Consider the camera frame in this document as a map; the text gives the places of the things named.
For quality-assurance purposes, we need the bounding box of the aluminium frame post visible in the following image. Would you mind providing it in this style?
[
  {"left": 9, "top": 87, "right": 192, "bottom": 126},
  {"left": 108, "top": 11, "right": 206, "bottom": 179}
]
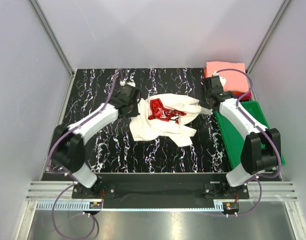
[
  {"left": 246, "top": 0, "right": 293, "bottom": 75},
  {"left": 29, "top": 0, "right": 76, "bottom": 76}
]

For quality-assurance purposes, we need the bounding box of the green plastic bin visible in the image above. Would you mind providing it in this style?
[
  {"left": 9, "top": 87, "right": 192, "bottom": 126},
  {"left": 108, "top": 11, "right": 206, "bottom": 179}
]
[{"left": 215, "top": 98, "right": 283, "bottom": 174}]

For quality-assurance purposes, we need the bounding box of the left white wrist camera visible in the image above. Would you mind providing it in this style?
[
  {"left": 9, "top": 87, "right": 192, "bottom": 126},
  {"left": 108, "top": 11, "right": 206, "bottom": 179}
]
[{"left": 119, "top": 80, "right": 136, "bottom": 88}]

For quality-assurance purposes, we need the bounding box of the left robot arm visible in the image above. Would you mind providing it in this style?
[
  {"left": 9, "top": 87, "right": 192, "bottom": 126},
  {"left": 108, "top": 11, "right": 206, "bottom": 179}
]
[{"left": 49, "top": 83, "right": 141, "bottom": 198}]

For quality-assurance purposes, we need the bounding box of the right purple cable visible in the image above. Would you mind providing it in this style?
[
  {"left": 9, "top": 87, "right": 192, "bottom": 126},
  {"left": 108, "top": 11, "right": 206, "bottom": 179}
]
[{"left": 212, "top": 68, "right": 282, "bottom": 217}]

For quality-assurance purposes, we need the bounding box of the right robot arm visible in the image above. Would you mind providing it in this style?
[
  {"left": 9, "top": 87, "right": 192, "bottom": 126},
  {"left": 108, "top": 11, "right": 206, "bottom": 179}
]
[{"left": 199, "top": 75, "right": 281, "bottom": 198}]

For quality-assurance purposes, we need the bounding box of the aluminium front rail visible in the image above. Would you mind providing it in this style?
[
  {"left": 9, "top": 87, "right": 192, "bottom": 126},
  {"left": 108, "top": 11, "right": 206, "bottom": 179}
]
[{"left": 26, "top": 181, "right": 297, "bottom": 202}]

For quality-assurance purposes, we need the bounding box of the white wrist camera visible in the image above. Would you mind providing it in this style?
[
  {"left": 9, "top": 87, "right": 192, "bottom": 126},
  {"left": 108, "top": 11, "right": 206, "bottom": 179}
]
[
  {"left": 212, "top": 72, "right": 226, "bottom": 87},
  {"left": 119, "top": 80, "right": 136, "bottom": 88}
]

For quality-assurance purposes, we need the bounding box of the left aluminium frame post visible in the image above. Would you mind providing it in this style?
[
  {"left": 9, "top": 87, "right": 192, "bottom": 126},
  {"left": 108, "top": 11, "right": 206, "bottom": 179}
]
[{"left": 29, "top": 0, "right": 76, "bottom": 76}]

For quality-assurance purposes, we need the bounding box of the right aluminium frame post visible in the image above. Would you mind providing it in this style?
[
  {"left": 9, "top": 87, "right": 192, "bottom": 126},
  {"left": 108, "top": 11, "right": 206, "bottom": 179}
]
[{"left": 246, "top": 0, "right": 293, "bottom": 75}]

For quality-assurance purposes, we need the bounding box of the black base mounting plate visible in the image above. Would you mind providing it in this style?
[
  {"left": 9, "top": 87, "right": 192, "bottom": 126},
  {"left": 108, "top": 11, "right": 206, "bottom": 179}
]
[{"left": 72, "top": 173, "right": 247, "bottom": 205}]

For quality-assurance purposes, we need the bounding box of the white slotted cable duct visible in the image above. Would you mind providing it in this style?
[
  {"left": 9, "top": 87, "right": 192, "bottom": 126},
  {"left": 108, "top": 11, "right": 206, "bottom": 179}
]
[{"left": 37, "top": 200, "right": 223, "bottom": 212}]

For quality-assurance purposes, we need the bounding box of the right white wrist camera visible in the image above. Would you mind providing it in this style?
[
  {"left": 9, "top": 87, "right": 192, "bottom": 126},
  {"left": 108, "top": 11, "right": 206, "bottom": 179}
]
[{"left": 212, "top": 72, "right": 226, "bottom": 87}]

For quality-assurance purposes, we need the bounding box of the white t shirt red print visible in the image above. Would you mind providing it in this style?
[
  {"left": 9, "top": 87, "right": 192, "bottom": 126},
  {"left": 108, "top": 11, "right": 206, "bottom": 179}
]
[{"left": 130, "top": 93, "right": 213, "bottom": 147}]

